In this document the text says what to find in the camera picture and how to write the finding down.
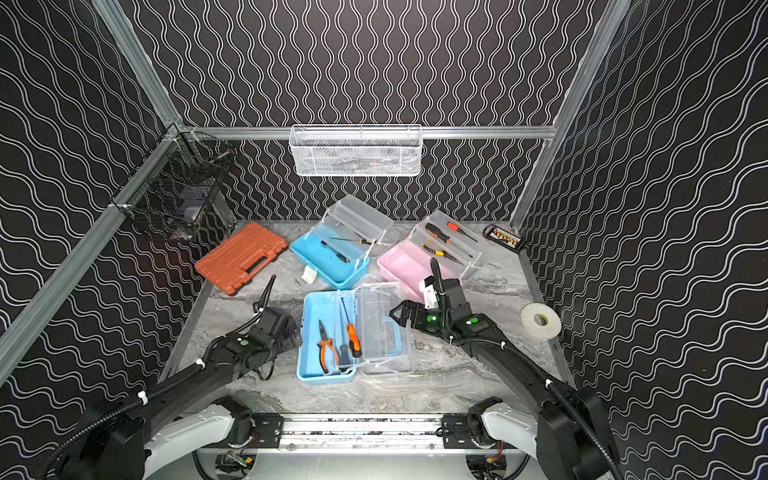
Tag white tape roll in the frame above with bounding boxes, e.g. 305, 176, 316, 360
520, 302, 562, 341

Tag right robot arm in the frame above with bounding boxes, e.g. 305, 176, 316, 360
390, 260, 623, 479

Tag black bit set case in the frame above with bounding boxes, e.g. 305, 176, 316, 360
482, 224, 528, 253

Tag blue rear toolbox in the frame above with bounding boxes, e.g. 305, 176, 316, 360
290, 195, 398, 290

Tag yellow black screwdriver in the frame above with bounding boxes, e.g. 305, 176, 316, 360
421, 243, 463, 265

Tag red tool case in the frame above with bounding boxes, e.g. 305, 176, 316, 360
195, 223, 288, 296

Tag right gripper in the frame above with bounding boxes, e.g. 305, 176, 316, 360
389, 300, 451, 334

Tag pink toolbox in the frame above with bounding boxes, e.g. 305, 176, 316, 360
377, 210, 489, 301

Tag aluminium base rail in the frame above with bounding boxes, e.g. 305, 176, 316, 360
197, 411, 601, 454

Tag black green screwdriver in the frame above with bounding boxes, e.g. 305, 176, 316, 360
321, 240, 350, 264

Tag red small screwdriver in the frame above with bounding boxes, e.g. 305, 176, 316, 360
447, 221, 478, 242

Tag light blue front toolbox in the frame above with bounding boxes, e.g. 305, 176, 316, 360
296, 282, 416, 385

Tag black wire wall basket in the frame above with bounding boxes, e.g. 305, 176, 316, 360
116, 128, 236, 242

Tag thin yellow screwdriver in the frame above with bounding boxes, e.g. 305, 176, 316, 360
332, 237, 372, 245

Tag white mesh wall basket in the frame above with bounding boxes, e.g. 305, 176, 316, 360
289, 124, 424, 177

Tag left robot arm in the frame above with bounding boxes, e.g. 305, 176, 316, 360
35, 276, 301, 479

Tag orange pliers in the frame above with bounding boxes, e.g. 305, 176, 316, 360
317, 320, 339, 375

